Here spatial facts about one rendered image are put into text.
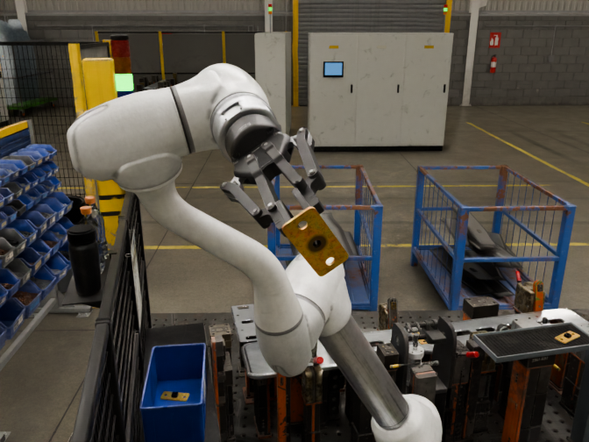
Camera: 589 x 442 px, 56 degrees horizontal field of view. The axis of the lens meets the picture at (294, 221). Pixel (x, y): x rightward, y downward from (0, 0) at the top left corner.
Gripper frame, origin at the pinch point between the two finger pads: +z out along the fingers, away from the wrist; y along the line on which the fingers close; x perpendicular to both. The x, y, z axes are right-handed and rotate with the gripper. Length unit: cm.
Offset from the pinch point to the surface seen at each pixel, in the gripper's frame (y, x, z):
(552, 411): 30, 190, -50
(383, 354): -9, 114, -61
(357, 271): -5, 303, -278
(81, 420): -45, 18, -14
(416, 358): -1, 122, -58
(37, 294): -173, 128, -249
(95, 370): -46, 22, -27
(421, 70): 272, 490, -754
